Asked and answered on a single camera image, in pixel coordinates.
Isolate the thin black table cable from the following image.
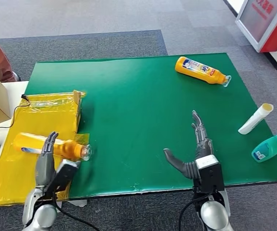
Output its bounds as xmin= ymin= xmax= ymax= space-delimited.
xmin=0 ymin=93 xmax=31 ymax=132

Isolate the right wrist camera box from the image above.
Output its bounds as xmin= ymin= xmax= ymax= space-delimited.
xmin=194 ymin=154 xmax=225 ymax=194

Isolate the white bottle yellow cap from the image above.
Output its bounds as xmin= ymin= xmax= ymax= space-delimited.
xmin=237 ymin=102 xmax=274 ymax=135

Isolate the yellow plastic covered tray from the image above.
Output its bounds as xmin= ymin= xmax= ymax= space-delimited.
xmin=0 ymin=90 xmax=90 ymax=207

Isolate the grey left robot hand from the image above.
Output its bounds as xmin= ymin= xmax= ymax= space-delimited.
xmin=35 ymin=131 xmax=59 ymax=188

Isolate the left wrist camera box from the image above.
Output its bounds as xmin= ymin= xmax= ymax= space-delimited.
xmin=47 ymin=159 xmax=81 ymax=194

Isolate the green table mat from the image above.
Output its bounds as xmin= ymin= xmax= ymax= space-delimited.
xmin=25 ymin=52 xmax=277 ymax=199

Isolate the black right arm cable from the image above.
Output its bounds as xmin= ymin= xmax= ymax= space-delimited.
xmin=178 ymin=194 xmax=210 ymax=231

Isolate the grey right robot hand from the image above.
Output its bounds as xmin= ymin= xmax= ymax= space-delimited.
xmin=163 ymin=109 xmax=215 ymax=180

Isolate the red white sign stand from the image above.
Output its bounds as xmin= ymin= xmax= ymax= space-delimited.
xmin=234 ymin=0 xmax=277 ymax=54

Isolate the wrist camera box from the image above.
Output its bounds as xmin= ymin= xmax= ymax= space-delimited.
xmin=194 ymin=154 xmax=225 ymax=194
xmin=47 ymin=159 xmax=81 ymax=194

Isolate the orange detergent bottle clear cap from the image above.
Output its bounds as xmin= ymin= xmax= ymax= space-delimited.
xmin=174 ymin=56 xmax=232 ymax=88
xmin=12 ymin=132 xmax=93 ymax=162

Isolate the teal plastic bottle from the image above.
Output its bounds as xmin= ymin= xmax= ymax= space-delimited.
xmin=250 ymin=133 xmax=277 ymax=163

